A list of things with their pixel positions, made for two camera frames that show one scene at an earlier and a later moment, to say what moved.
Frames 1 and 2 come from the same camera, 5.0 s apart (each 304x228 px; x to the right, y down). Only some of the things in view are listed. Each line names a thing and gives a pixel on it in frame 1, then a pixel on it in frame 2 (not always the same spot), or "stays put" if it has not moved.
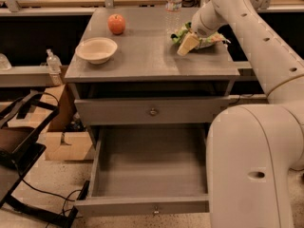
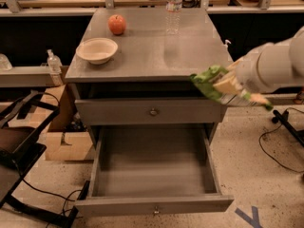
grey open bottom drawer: x=148 y=169 stays put
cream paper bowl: x=96 y=50 stays put
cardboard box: x=66 y=139 stays put
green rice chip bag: x=201 y=42 → x=205 y=81
